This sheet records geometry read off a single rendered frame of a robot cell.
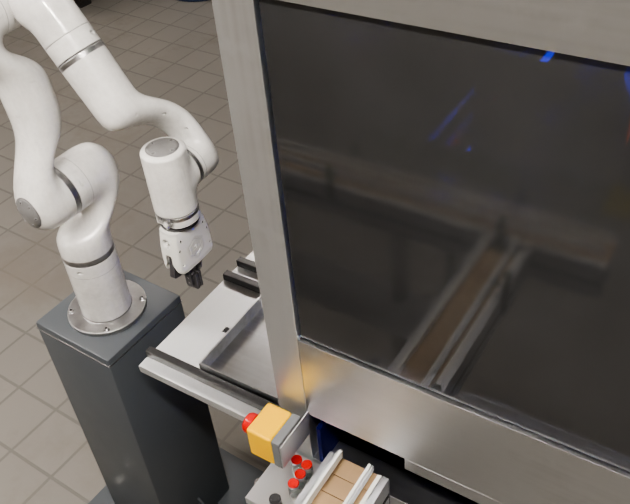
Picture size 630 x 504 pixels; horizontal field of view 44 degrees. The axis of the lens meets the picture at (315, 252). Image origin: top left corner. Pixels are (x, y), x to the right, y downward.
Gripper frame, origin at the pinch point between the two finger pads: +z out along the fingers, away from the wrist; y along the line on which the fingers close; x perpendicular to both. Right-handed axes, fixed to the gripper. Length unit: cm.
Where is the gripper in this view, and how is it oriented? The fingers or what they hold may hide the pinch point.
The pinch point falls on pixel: (193, 277)
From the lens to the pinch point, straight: 162.6
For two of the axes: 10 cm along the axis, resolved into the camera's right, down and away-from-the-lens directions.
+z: 0.8, 7.6, 6.5
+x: -8.5, -2.9, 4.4
